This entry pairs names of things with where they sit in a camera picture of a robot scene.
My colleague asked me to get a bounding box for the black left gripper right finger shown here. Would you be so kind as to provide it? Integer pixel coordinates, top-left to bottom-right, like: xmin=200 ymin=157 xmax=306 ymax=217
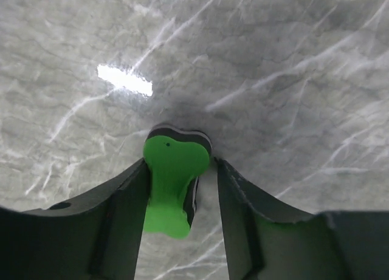
xmin=216 ymin=159 xmax=388 ymax=279

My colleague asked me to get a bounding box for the green bone-shaped eraser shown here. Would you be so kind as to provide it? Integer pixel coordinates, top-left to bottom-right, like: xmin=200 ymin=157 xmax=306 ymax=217
xmin=143 ymin=124 xmax=212 ymax=239

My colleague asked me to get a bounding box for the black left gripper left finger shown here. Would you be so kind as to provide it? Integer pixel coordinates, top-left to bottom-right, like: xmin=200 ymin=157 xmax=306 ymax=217
xmin=1 ymin=160 xmax=150 ymax=279

